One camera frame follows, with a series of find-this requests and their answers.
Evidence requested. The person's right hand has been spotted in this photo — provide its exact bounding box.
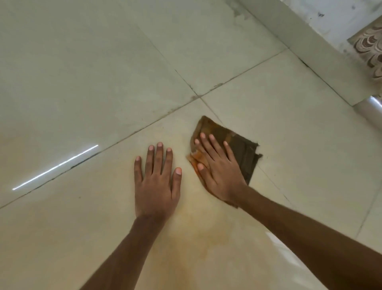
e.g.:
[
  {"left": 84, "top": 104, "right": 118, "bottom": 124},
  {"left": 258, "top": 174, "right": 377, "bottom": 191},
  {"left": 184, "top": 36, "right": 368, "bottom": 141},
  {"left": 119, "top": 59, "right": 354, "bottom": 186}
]
[{"left": 194, "top": 132, "right": 251, "bottom": 208}]

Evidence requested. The person's left hand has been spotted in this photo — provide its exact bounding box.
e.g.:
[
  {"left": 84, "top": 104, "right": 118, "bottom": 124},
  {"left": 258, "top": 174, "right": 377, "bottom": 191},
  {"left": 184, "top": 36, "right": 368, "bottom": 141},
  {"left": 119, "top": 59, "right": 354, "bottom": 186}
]
[{"left": 133, "top": 142, "right": 182, "bottom": 223}]

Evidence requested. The brown stained cleaning cloth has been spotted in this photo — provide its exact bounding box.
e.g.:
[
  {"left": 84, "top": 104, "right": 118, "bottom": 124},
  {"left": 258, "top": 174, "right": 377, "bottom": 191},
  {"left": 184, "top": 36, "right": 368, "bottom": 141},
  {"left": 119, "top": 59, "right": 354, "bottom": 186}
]
[{"left": 186, "top": 116, "right": 263, "bottom": 209}]

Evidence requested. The person's left forearm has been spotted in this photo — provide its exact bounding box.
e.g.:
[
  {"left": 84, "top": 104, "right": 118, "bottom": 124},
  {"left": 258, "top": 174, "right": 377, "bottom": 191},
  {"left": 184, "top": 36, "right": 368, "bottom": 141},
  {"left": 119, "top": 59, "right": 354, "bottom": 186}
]
[{"left": 80, "top": 216, "right": 168, "bottom": 290}]

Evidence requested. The person's right forearm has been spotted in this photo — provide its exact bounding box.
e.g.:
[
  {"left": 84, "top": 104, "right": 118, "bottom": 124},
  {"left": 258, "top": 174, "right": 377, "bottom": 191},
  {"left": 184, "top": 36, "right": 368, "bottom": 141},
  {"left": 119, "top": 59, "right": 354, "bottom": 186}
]
[{"left": 237, "top": 185, "right": 382, "bottom": 290}]

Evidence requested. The silver metal cylinder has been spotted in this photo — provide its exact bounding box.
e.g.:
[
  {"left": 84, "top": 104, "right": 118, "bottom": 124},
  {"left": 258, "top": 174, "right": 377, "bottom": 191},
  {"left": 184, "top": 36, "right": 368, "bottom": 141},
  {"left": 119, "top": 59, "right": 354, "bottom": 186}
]
[{"left": 352, "top": 95, "right": 382, "bottom": 131}]

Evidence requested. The carved wooden furniture panel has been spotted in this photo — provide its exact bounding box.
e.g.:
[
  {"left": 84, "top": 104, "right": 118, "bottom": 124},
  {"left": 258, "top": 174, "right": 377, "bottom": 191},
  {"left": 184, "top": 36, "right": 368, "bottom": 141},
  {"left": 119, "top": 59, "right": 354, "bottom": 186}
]
[{"left": 347, "top": 22, "right": 382, "bottom": 79}]

